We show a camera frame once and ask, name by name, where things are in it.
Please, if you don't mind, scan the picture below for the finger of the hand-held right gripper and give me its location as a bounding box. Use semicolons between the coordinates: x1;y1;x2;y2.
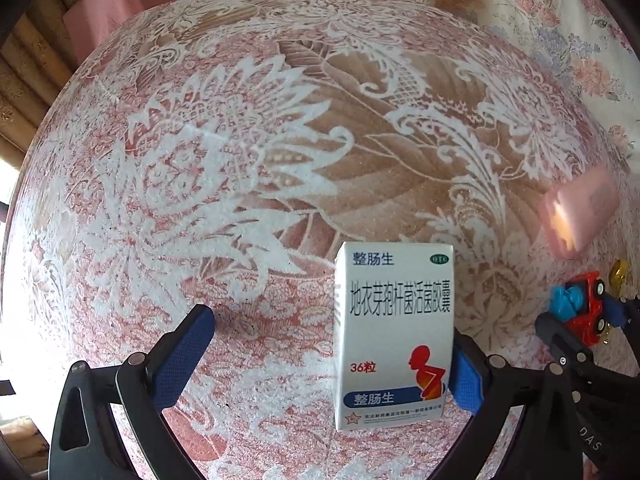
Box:
534;310;596;376
600;292;640;331

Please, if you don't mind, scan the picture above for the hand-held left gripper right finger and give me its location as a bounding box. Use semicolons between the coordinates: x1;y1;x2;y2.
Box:
430;330;596;480

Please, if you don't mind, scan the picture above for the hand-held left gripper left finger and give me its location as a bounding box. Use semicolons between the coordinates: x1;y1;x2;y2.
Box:
48;304;217;480

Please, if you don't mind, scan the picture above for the red toy car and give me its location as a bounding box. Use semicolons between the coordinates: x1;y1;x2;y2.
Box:
550;271;621;346

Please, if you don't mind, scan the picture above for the white medicine box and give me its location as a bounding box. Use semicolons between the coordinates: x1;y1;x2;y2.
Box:
333;241;456;432

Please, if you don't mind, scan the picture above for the gold ornament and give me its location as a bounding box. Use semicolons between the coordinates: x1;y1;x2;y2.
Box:
609;259;630;293

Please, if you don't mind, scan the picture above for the pink case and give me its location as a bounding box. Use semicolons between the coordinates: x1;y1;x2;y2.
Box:
538;166;621;259

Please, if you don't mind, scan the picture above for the patterned brown curtain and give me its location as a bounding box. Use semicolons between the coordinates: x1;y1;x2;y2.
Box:
0;0;76;161

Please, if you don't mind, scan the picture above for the pink covered stool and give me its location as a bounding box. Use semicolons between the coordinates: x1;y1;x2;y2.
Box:
62;0;216;63

